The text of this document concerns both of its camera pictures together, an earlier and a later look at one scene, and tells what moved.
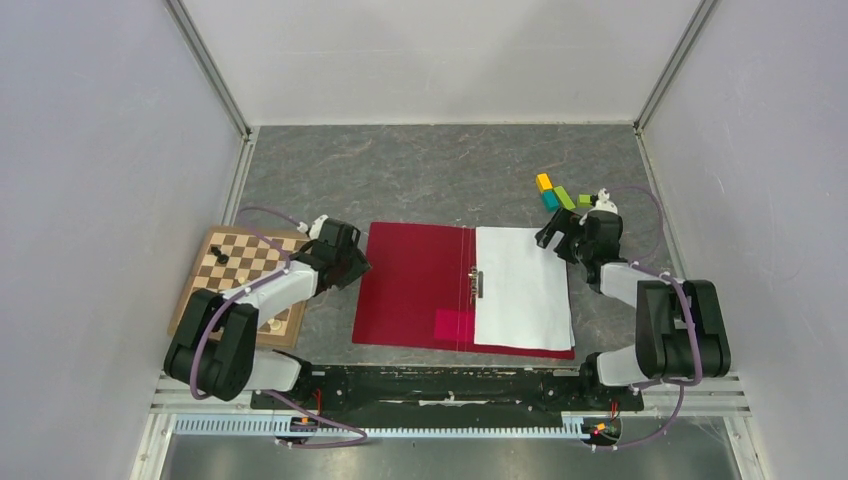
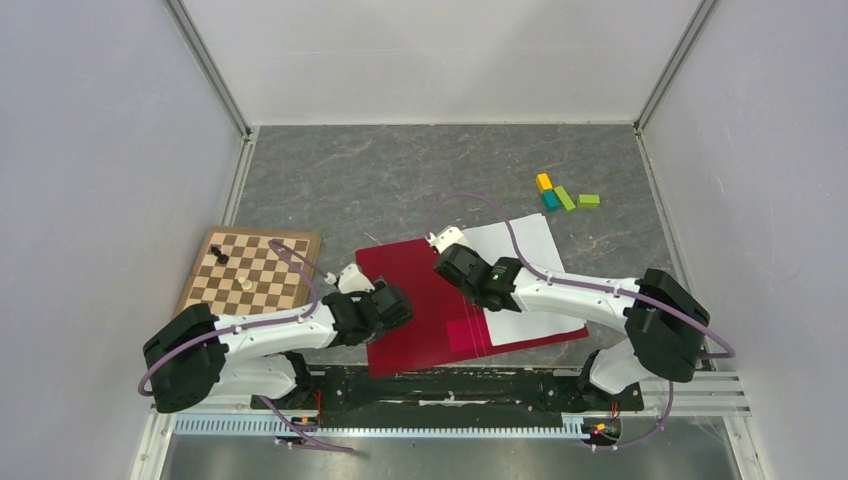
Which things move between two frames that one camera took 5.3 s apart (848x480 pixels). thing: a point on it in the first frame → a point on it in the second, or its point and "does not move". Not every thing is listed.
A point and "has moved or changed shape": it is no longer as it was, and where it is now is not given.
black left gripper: x=360 y=265 → x=379 y=284
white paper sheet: x=526 y=291 has moved or changed shape
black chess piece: x=222 y=258 does not move
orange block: x=543 y=182 does not move
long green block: x=564 y=198 does not move
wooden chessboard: x=231 y=259 does not move
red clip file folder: x=420 y=292 has moved or changed shape
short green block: x=584 y=201 does not move
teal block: x=550 y=201 does not move
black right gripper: x=558 y=222 → x=472 y=252
